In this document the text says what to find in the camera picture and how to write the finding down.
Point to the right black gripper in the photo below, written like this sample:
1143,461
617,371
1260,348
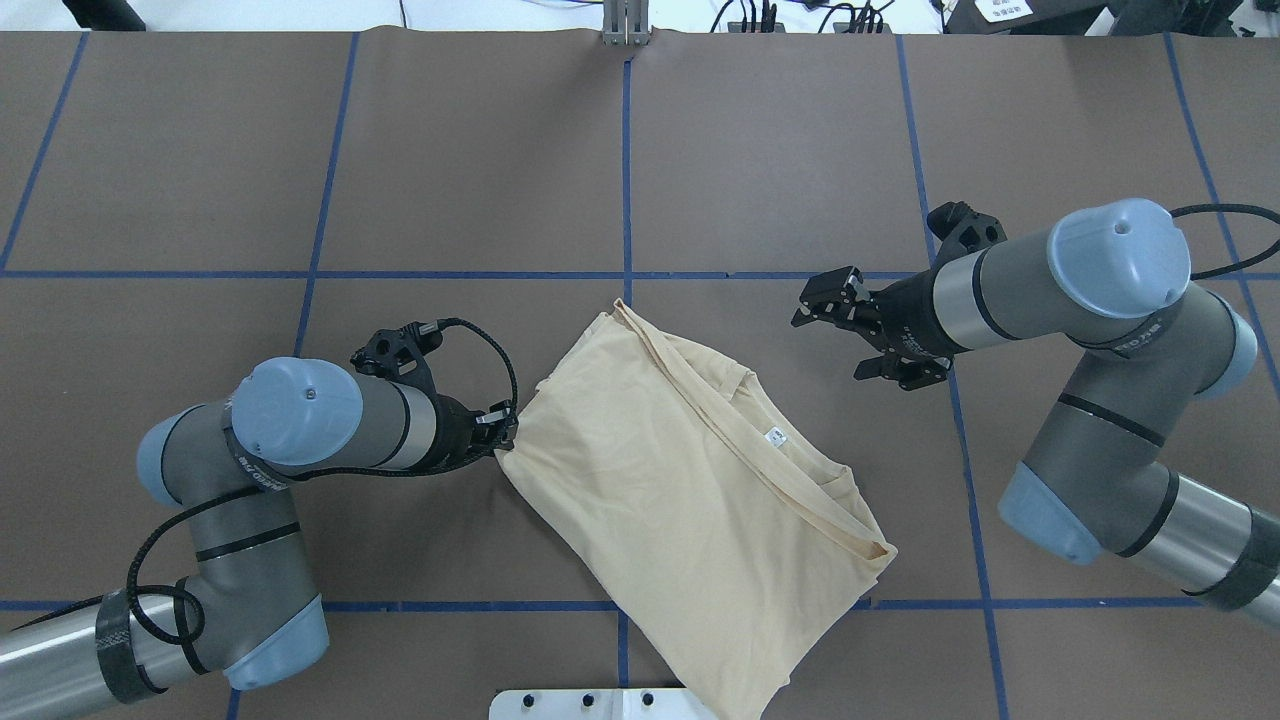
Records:
908,307

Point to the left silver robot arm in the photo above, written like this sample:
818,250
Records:
225,586

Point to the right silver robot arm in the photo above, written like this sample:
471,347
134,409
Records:
1116,281

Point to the brown paper table cover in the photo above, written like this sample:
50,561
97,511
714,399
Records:
178,208

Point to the beige printed t-shirt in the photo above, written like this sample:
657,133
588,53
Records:
729,539

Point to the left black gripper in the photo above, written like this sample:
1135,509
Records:
456,424

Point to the black device with label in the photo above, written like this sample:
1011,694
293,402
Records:
992,17

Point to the aluminium frame post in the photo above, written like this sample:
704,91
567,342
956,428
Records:
626,22

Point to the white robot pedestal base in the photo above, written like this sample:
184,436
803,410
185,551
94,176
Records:
607,703

